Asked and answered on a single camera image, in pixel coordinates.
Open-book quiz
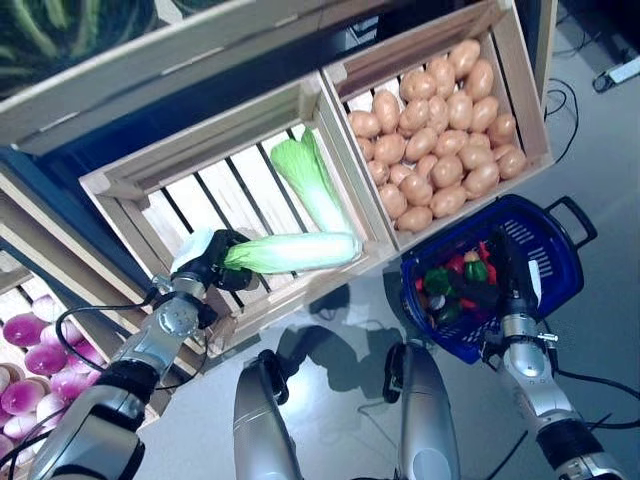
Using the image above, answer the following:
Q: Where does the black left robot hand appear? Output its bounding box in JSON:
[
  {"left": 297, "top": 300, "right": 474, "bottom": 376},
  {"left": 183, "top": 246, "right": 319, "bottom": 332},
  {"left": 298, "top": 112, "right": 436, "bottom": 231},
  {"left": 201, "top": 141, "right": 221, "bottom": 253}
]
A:
[{"left": 169, "top": 227, "right": 255, "bottom": 294}]

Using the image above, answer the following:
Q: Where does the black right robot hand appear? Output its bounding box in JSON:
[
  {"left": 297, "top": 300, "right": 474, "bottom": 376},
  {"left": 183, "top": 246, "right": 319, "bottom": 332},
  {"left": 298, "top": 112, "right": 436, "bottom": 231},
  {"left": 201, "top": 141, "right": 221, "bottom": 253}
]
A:
[{"left": 452, "top": 224, "right": 546, "bottom": 315}]

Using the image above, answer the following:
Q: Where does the blue plastic shopping basket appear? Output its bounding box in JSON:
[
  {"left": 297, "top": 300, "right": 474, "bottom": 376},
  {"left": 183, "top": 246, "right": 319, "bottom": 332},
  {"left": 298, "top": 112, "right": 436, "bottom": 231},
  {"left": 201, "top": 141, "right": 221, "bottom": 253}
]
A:
[{"left": 399, "top": 194, "right": 599, "bottom": 365}]

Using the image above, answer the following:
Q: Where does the green white napa cabbage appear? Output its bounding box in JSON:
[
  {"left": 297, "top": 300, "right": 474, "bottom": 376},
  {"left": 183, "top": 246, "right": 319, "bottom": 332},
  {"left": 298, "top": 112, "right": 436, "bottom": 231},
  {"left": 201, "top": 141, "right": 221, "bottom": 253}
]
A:
[
  {"left": 269, "top": 127, "right": 354, "bottom": 236},
  {"left": 222, "top": 230, "right": 364, "bottom": 275}
]

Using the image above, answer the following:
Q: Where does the small green bell pepper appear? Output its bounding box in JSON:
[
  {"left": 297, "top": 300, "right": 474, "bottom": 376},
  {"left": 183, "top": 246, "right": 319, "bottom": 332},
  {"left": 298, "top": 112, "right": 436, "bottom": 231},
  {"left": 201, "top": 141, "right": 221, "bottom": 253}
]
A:
[
  {"left": 464, "top": 258, "right": 489, "bottom": 284},
  {"left": 424, "top": 268, "right": 459, "bottom": 296}
]

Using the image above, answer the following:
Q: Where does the slatted wooden crate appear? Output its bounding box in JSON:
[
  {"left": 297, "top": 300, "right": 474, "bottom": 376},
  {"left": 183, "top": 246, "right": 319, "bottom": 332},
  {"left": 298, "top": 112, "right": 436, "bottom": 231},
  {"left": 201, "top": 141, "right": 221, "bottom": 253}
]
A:
[
  {"left": 319, "top": 0, "right": 556, "bottom": 252},
  {"left": 78, "top": 69, "right": 386, "bottom": 359},
  {"left": 0, "top": 249, "right": 171, "bottom": 480},
  {"left": 0, "top": 0, "right": 311, "bottom": 109}
]

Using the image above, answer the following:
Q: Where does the silver right robot leg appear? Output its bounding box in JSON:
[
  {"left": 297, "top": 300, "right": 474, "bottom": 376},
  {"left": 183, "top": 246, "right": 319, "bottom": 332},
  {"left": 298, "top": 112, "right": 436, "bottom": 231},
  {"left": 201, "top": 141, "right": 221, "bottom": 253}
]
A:
[{"left": 383, "top": 340, "right": 461, "bottom": 480}]

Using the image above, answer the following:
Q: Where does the silver robot leg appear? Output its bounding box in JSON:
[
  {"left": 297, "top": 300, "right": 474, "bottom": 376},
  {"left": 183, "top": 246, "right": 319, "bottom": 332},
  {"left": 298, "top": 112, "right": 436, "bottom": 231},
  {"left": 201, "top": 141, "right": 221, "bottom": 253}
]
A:
[
  {"left": 383, "top": 340, "right": 461, "bottom": 480},
  {"left": 233, "top": 349, "right": 304, "bottom": 480}
]

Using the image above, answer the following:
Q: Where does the silver left robot leg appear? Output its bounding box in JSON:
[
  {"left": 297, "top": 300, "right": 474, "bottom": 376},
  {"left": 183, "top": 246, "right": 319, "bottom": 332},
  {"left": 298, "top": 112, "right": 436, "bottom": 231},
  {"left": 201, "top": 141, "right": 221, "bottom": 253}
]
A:
[{"left": 233, "top": 349, "right": 304, "bottom": 480}]

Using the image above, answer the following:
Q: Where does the wooden display stand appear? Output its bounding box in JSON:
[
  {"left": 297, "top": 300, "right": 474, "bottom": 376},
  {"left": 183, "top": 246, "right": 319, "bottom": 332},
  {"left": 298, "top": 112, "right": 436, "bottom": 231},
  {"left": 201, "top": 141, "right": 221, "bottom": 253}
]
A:
[{"left": 0, "top": 0, "right": 559, "bottom": 431}]

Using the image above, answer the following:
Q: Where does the green striped pumpkin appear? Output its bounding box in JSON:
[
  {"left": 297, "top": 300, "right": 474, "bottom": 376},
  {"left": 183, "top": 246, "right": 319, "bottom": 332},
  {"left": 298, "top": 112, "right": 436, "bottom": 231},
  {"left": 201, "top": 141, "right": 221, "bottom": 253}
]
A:
[{"left": 0, "top": 0, "right": 157, "bottom": 99}]

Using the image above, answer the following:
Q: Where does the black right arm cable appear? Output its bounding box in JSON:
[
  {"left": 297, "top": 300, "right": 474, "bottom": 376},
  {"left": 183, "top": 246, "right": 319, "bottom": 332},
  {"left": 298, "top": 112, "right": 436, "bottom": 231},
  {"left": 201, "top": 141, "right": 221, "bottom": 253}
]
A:
[{"left": 542, "top": 319, "right": 640, "bottom": 431}]

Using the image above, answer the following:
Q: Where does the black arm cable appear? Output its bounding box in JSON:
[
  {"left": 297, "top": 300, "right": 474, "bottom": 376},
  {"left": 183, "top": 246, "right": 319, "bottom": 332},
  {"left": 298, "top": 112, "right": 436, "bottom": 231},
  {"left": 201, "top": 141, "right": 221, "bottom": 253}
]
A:
[
  {"left": 542, "top": 319, "right": 640, "bottom": 431},
  {"left": 53, "top": 297, "right": 211, "bottom": 391}
]

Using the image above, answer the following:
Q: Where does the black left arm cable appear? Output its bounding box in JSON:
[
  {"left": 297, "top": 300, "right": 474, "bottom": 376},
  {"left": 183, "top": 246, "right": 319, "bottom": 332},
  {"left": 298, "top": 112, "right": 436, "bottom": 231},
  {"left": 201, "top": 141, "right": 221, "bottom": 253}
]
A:
[{"left": 53, "top": 297, "right": 211, "bottom": 391}]

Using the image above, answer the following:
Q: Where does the black floor cable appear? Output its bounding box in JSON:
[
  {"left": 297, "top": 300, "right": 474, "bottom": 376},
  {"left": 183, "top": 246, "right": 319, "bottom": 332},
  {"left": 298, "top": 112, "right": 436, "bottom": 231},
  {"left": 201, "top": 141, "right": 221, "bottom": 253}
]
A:
[{"left": 544, "top": 84, "right": 581, "bottom": 164}]

